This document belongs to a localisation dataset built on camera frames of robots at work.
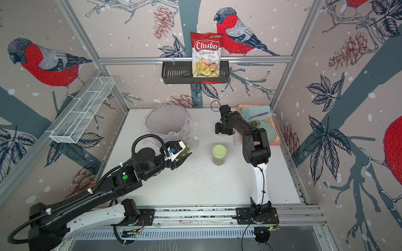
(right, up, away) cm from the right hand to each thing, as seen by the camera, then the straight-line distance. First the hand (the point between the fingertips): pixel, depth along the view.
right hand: (219, 130), depth 103 cm
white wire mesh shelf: (-73, +5, -31) cm, 79 cm away
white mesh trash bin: (-30, +5, -11) cm, 32 cm away
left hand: (-18, -3, -38) cm, 42 cm away
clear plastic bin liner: (-39, -4, -22) cm, 45 cm away
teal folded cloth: (+29, +13, +13) cm, 34 cm away
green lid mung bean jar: (-2, -10, -22) cm, 24 cm away
